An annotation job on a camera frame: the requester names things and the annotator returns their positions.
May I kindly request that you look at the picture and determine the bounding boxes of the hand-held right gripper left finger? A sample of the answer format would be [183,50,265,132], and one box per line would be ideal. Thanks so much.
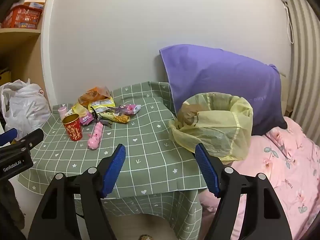
[27,144,126,240]

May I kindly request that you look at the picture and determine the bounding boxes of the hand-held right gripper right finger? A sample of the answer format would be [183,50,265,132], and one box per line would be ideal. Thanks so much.
[194,143,293,240]

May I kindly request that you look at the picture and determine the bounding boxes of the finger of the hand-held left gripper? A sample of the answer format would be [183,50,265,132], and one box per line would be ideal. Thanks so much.
[0,128,18,147]
[0,128,44,158]

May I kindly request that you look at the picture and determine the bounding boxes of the bin with yellow liner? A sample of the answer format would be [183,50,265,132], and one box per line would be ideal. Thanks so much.
[168,92,253,162]

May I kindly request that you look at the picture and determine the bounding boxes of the yellow noodle snack packet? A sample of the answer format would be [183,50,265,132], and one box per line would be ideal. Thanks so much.
[99,112,131,123]

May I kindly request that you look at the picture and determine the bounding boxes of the yellow white-label snack packet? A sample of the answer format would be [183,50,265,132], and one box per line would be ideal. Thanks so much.
[87,97,115,113]

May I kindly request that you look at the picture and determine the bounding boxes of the white plastic bag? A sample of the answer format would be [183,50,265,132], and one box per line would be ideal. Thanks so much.
[0,79,52,139]

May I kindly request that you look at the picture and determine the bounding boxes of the pink caterpillar toy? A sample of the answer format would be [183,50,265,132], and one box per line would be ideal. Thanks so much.
[87,121,104,151]

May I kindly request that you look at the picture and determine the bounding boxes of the red paper cup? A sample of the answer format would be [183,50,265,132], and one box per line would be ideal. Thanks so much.
[62,114,83,142]

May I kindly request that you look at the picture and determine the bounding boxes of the clear black wrapper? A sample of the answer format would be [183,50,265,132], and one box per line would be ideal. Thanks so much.
[90,106,113,129]

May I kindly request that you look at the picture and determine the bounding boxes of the green checked tablecloth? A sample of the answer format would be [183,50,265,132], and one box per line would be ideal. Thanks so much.
[17,81,208,240]

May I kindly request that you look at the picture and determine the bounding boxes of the small yellow packet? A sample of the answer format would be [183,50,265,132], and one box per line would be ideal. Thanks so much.
[71,104,88,118]

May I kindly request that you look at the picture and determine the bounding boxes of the pink labelled packet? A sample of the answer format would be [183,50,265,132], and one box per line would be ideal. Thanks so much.
[79,112,94,125]

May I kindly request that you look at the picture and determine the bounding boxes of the pink snack wrapper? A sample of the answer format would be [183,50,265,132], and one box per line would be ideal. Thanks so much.
[114,104,142,115]

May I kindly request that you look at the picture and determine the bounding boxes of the orange snack packet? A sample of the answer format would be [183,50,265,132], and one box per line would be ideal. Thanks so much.
[78,86,112,105]

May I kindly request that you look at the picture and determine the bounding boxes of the pink floral blanket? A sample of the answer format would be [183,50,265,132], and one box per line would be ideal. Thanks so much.
[199,116,320,240]

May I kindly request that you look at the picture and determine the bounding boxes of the purple pillow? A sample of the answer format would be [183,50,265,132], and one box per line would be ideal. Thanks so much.
[159,44,288,137]

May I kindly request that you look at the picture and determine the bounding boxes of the wooden shelf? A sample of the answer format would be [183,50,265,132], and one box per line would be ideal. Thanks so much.
[0,0,54,98]

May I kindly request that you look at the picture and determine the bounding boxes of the red plastic basket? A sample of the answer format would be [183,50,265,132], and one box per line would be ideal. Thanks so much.
[1,5,43,29]

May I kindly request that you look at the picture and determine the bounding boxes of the striped curtain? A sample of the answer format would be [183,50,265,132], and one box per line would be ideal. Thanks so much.
[287,0,320,145]

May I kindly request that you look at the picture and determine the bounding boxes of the white cable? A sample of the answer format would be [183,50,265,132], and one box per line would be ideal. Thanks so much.
[285,1,294,44]

